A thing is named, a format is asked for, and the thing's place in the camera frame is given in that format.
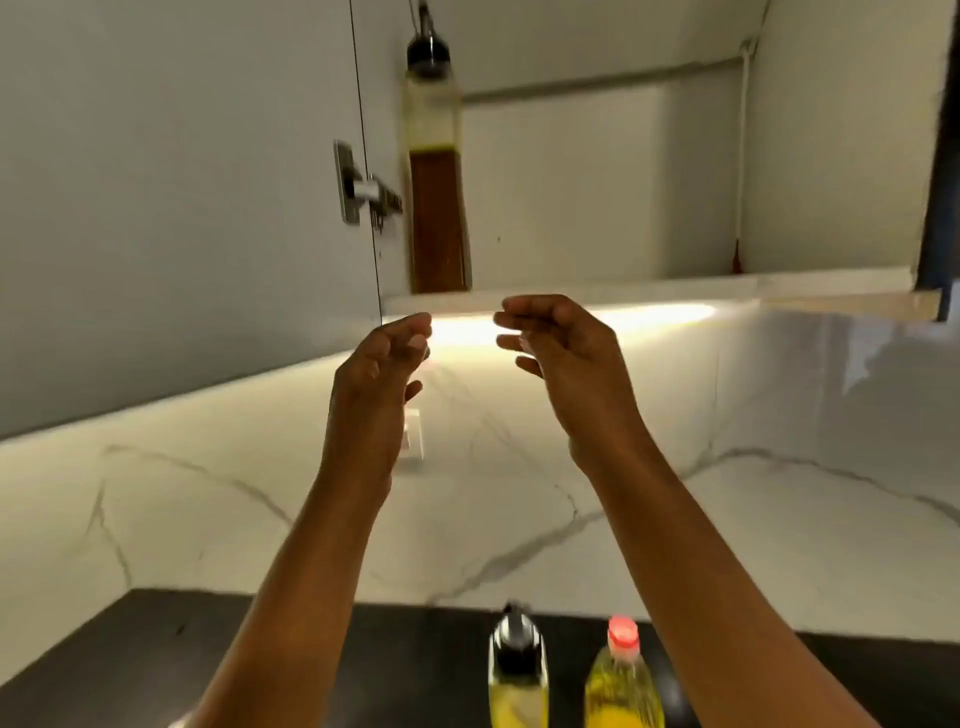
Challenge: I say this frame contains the white wall socket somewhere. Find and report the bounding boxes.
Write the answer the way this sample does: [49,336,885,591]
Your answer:
[397,408,426,464]

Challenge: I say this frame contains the under-cabinet light strip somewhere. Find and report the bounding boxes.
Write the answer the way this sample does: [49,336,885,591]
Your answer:
[427,301,723,350]

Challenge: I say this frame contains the person's right hand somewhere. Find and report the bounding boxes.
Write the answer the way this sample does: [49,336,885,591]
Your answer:
[493,294,660,479]

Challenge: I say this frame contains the yellow oil bottle red cap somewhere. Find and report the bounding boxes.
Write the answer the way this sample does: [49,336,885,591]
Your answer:
[583,615,667,728]

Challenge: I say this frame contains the person's right forearm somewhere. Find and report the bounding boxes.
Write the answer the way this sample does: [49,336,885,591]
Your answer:
[581,442,880,728]

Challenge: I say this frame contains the white cabinet door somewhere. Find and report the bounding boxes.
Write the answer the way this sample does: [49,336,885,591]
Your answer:
[0,0,385,444]

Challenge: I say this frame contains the metal cabinet hinge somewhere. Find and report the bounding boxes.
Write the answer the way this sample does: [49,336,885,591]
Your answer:
[333,140,405,228]

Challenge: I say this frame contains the glass oil dispenser black spout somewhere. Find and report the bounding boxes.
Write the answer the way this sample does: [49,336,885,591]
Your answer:
[487,602,550,728]

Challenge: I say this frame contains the person's left forearm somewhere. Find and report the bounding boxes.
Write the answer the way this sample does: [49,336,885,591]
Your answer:
[183,468,395,728]

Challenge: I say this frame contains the tall glass bottle brown liquid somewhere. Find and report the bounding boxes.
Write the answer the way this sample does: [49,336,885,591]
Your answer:
[402,0,474,295]

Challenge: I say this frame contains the person's left hand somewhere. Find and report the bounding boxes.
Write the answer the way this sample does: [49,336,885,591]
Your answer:
[322,312,434,496]

